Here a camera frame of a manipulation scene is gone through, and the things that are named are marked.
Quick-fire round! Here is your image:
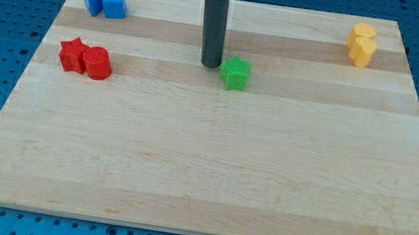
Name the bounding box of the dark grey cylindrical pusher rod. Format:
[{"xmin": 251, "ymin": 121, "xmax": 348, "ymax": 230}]
[{"xmin": 201, "ymin": 0, "xmax": 230, "ymax": 68}]

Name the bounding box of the blue cube block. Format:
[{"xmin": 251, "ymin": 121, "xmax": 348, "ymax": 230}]
[{"xmin": 102, "ymin": 0, "xmax": 127, "ymax": 19}]

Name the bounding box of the green star block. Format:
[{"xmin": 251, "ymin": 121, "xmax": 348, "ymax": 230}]
[{"xmin": 220, "ymin": 56, "xmax": 252, "ymax": 92}]

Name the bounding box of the red cylinder block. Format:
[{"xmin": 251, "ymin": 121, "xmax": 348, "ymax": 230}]
[{"xmin": 82, "ymin": 47, "xmax": 112, "ymax": 81}]

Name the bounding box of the yellow rear block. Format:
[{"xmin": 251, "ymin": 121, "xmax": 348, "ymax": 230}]
[{"xmin": 347, "ymin": 22, "xmax": 377, "ymax": 48}]

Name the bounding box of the red star block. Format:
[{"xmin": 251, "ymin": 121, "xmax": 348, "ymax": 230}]
[{"xmin": 58, "ymin": 37, "xmax": 90, "ymax": 74}]

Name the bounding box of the yellow heart block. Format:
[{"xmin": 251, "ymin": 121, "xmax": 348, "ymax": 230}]
[{"xmin": 347, "ymin": 37, "xmax": 377, "ymax": 68}]

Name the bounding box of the light wooden board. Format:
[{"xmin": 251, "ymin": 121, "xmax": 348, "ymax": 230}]
[{"xmin": 0, "ymin": 0, "xmax": 419, "ymax": 235}]

